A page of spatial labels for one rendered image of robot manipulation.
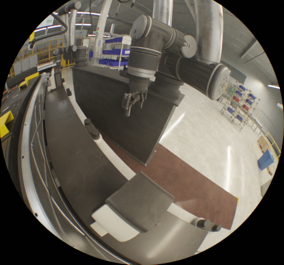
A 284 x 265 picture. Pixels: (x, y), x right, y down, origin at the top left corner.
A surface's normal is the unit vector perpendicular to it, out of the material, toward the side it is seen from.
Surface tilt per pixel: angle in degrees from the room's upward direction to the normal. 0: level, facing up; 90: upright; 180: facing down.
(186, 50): 95
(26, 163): 0
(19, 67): 90
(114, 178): 0
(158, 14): 98
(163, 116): 90
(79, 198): 0
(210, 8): 107
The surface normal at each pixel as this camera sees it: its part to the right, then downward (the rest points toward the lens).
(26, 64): 0.73, 0.55
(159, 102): -0.54, 0.46
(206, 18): -0.73, 0.58
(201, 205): 0.20, -0.75
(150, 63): 0.34, 0.66
